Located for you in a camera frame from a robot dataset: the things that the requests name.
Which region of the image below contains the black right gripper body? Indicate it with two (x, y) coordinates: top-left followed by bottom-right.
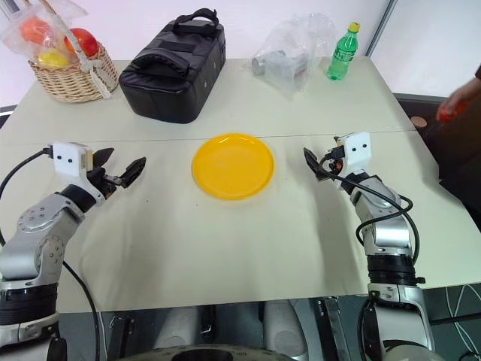
(319, 145), (346, 182)

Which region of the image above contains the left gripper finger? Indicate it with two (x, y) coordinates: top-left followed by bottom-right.
(119, 156), (147, 188)
(91, 147), (116, 168)

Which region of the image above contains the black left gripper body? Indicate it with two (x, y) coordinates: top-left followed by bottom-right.
(86, 165), (127, 201)

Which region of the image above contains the yellow plastic plate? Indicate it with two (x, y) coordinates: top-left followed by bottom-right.
(192, 132), (276, 201)

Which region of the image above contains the round orange fruit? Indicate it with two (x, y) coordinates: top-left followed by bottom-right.
(20, 18), (53, 47)

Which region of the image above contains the clear plastic fruit wrap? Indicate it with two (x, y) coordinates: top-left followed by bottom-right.
(0, 0), (90, 63)

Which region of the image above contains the person's bare hand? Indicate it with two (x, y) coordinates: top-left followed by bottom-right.
(437, 80), (481, 116)

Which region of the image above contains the woven wicker basket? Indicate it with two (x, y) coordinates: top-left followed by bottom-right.
(28, 40), (119, 103)

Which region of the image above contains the white basket ribbon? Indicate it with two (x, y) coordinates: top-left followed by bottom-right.
(62, 29), (118, 99)

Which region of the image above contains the black padded carry bag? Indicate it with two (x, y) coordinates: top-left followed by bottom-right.
(118, 8), (227, 125)

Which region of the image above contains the green plastic soda bottle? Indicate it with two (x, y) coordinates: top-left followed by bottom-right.
(325, 22), (362, 83)

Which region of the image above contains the silver metal can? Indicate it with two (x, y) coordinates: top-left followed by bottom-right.
(250, 55), (272, 77)

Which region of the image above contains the yellow lemon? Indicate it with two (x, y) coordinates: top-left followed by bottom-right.
(37, 50), (71, 69)

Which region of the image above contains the red apple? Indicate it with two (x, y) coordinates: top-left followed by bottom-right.
(63, 27), (100, 58)

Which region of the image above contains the crumpled clear plastic bag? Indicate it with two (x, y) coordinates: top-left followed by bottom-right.
(241, 12), (338, 99)

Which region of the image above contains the grey robot leg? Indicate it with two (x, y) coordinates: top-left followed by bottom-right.
(262, 299), (306, 356)
(156, 306), (202, 349)

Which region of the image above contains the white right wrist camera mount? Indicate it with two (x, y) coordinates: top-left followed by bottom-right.
(335, 132), (373, 191)

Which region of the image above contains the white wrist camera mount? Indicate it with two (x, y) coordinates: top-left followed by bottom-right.
(51, 141), (105, 206)
(335, 132), (373, 191)

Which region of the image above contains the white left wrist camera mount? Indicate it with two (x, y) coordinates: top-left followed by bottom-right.
(51, 141), (105, 206)

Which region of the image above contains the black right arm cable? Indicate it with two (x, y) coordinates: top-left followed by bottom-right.
(319, 156), (421, 266)

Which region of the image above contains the grey wall frame post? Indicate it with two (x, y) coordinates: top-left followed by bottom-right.
(365, 0), (394, 58)

